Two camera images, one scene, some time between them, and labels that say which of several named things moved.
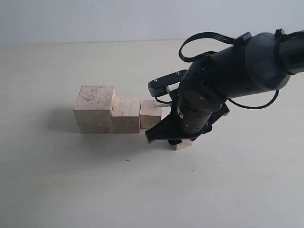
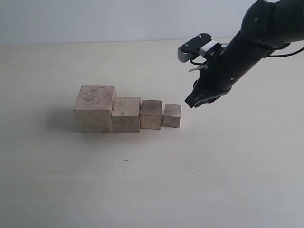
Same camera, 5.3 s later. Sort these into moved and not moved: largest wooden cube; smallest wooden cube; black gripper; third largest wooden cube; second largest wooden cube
Moved: black gripper; smallest wooden cube
Not moved: second largest wooden cube; third largest wooden cube; largest wooden cube
